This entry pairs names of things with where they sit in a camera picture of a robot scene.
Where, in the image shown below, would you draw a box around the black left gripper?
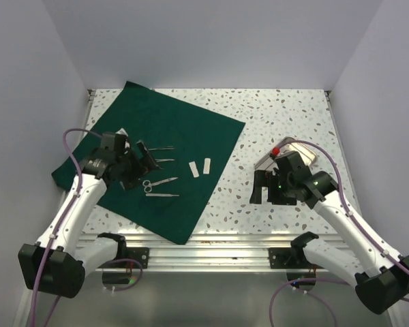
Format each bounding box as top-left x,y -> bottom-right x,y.
115,140 -> 162,190

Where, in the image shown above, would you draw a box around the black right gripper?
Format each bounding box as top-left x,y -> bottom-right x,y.
249,169 -> 297,206

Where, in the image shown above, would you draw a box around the steel surgical scissors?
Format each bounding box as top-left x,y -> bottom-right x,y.
142,177 -> 177,193

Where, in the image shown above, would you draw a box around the steel tweezers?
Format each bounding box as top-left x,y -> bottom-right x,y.
145,193 -> 179,198

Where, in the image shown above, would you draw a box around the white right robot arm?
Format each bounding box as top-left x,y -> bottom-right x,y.
249,151 -> 409,314

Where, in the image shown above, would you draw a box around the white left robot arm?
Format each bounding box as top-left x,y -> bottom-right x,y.
18,132 -> 160,298

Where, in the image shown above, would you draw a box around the dark green surgical cloth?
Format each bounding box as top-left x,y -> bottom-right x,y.
51,80 -> 246,245

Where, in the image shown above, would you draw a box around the stainless steel tray lid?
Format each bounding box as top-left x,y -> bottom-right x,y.
277,136 -> 318,166

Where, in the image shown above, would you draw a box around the white packet left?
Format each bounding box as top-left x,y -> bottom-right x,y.
189,161 -> 200,178

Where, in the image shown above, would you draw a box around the white packet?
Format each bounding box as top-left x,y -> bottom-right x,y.
203,158 -> 211,174
189,161 -> 200,178

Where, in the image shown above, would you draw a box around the white packet right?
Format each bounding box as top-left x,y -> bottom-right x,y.
203,158 -> 211,174

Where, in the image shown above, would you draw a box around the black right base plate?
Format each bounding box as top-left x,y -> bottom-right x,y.
267,247 -> 322,272

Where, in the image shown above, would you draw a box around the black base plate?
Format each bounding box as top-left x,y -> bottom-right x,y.
100,247 -> 150,272
267,247 -> 322,272

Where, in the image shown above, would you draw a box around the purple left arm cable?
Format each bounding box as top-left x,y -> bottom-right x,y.
29,128 -> 144,327

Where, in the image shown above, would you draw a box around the aluminium rail frame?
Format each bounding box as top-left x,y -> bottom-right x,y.
12,89 -> 403,327

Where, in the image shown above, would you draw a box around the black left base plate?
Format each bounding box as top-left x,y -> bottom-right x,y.
100,247 -> 150,272

